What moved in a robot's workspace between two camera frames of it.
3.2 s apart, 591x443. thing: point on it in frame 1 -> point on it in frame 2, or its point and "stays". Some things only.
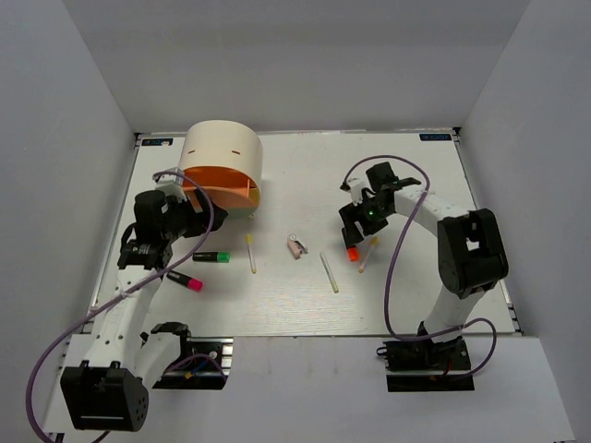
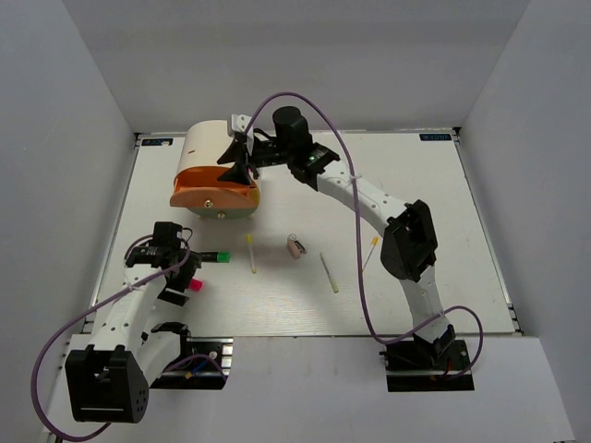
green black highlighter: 220,257 stays
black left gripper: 201,220 -> 190,261
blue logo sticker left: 156,141 stays
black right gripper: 352,214 -> 240,172
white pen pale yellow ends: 329,272 stays
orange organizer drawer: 230,186 stays
